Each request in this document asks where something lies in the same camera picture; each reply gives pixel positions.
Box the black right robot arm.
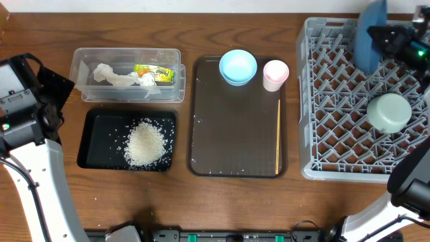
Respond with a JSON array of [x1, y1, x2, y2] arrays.
[[325, 26, 429, 241]]

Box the pile of rice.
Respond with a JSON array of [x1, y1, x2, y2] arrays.
[[114, 118, 175, 171]]

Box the yellow snack wrapper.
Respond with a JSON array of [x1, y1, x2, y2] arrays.
[[134, 65, 175, 83]]

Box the white tissue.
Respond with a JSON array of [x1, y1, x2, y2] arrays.
[[93, 63, 161, 98]]

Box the light blue bowl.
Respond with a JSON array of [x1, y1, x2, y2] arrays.
[[219, 49, 257, 86]]

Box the pink cup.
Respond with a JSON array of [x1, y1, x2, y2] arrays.
[[263, 60, 290, 92]]

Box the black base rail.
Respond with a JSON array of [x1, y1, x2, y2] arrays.
[[85, 229, 337, 242]]

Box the black plastic tray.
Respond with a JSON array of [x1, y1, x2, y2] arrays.
[[77, 108, 176, 172]]

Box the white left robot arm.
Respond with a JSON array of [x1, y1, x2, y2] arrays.
[[1, 56, 89, 241]]

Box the wooden chopstick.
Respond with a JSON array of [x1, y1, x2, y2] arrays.
[[275, 99, 281, 175]]

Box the brown serving tray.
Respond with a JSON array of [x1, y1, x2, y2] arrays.
[[187, 56, 288, 179]]

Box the dark blue plate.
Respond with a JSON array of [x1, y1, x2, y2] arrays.
[[353, 0, 387, 75]]

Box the light green bowl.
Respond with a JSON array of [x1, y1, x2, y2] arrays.
[[367, 93, 412, 134]]

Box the grey dishwasher rack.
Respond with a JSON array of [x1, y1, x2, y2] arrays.
[[296, 17, 429, 184]]

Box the clear plastic bin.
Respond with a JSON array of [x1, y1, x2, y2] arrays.
[[69, 48, 182, 93]]

